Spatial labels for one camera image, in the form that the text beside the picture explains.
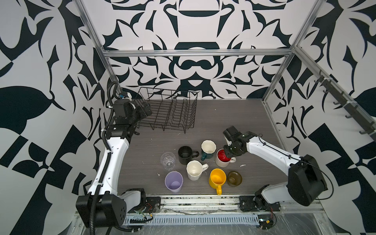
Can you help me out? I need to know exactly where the lilac plastic cup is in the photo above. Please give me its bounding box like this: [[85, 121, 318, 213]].
[[164, 171, 184, 193]]

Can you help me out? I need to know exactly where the black wire dish rack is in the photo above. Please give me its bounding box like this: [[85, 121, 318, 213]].
[[134, 87, 198, 132]]

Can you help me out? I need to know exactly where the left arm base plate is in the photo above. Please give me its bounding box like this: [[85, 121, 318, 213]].
[[139, 196, 161, 213]]

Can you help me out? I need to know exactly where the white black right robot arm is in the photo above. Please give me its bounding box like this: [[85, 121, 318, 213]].
[[223, 126, 329, 212]]

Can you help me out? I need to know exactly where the green mug white inside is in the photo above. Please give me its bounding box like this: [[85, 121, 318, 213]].
[[201, 140, 216, 161]]

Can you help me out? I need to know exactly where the white slotted cable duct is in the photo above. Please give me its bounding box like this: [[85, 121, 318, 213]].
[[123, 214, 259, 226]]

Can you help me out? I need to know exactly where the yellow ceramic mug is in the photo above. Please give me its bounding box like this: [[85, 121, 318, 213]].
[[209, 168, 227, 196]]

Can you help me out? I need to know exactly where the black ceramic mug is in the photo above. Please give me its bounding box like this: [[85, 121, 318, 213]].
[[178, 146, 199, 165]]

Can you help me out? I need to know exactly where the clear glass cup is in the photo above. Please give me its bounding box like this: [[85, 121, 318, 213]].
[[161, 152, 176, 171]]

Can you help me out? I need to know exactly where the black wall hook rail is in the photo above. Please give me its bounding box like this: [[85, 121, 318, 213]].
[[315, 70, 376, 142]]

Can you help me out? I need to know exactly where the cream white ceramic mug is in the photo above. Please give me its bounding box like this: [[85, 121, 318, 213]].
[[186, 160, 209, 181]]

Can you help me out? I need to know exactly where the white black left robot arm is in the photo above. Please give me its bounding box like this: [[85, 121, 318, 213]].
[[76, 81, 152, 235]]

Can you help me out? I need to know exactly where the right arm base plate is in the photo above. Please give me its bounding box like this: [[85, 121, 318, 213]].
[[239, 195, 281, 212]]

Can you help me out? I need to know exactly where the olive tinted glass cup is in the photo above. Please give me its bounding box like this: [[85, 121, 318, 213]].
[[227, 171, 242, 187]]

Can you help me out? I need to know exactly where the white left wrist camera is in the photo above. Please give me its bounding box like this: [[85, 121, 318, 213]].
[[119, 92, 132, 101]]

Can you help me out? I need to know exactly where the white mug red inside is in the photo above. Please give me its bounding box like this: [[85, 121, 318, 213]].
[[215, 149, 237, 168]]

